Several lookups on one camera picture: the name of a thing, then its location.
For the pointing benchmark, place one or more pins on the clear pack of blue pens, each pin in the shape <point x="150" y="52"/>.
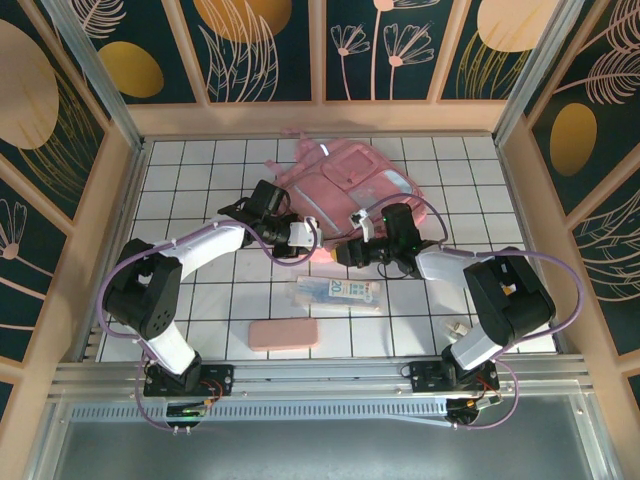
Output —
<point x="335" y="292"/>

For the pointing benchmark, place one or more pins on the pink backpack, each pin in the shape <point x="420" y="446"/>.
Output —
<point x="345" y="175"/>

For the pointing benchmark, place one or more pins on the pink pencil case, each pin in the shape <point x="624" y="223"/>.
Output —
<point x="283" y="335"/>

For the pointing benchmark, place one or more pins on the small white glue tube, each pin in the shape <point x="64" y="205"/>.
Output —
<point x="457" y="327"/>

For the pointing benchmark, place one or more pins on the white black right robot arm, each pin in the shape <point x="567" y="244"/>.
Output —
<point x="500" y="300"/>

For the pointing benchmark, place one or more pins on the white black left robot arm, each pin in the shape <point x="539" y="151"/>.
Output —
<point x="210" y="245"/>

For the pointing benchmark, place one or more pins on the aluminium mounting rail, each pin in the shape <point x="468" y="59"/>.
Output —
<point x="325" y="375"/>

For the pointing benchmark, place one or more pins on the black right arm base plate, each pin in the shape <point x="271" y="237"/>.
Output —
<point x="425" y="380"/>

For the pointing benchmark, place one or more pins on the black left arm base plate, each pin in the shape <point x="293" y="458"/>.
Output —
<point x="220" y="380"/>

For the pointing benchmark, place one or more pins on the grey metal base plate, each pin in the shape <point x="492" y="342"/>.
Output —
<point x="320" y="450"/>

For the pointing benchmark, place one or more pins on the aluminium frame post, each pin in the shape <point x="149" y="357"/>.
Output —
<point x="532" y="75"/>
<point x="106" y="85"/>

